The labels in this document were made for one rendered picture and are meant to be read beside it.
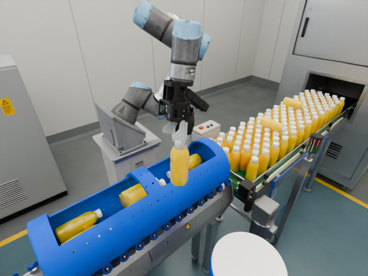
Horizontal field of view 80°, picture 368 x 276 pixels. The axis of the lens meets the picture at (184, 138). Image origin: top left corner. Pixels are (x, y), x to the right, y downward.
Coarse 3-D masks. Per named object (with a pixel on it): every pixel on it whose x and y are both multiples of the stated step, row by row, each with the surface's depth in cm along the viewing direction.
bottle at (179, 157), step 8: (176, 152) 72; (184, 152) 72; (176, 160) 73; (184, 160) 73; (176, 168) 74; (184, 168) 75; (176, 176) 77; (184, 176) 77; (176, 184) 79; (184, 184) 79
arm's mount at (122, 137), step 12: (96, 108) 124; (108, 120) 115; (120, 120) 111; (108, 132) 121; (120, 132) 114; (132, 132) 119; (144, 132) 124; (120, 144) 117; (132, 144) 123; (144, 144) 128
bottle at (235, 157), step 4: (232, 152) 139; (236, 152) 138; (232, 156) 139; (236, 156) 138; (232, 160) 140; (236, 160) 139; (232, 164) 142; (236, 164) 141; (232, 168) 143; (236, 168) 143
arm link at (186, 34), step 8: (176, 24) 56; (184, 24) 55; (192, 24) 55; (176, 32) 57; (184, 32) 56; (192, 32) 56; (176, 40) 57; (184, 40) 56; (192, 40) 56; (176, 48) 58; (184, 48) 57; (192, 48) 57; (176, 56) 58; (184, 56) 58; (192, 56) 58; (184, 64) 58; (192, 64) 59
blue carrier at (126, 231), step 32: (160, 160) 117; (224, 160) 112; (96, 192) 98; (160, 192) 91; (192, 192) 100; (32, 224) 75; (96, 224) 101; (128, 224) 82; (160, 224) 93; (64, 256) 70; (96, 256) 76
